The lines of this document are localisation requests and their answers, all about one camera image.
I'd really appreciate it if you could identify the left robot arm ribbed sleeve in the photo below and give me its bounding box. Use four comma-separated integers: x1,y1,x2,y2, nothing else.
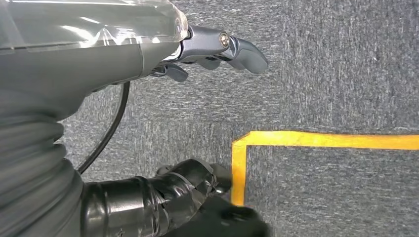
0,119,85,237

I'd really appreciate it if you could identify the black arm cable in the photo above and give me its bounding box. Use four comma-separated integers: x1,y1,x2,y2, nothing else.
77,81,130,175

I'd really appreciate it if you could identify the black rounded robot part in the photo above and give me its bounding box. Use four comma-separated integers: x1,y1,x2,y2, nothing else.
164,196,271,237

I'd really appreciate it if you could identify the yellow floor tape square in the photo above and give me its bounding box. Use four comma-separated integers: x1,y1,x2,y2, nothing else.
230,130,419,207

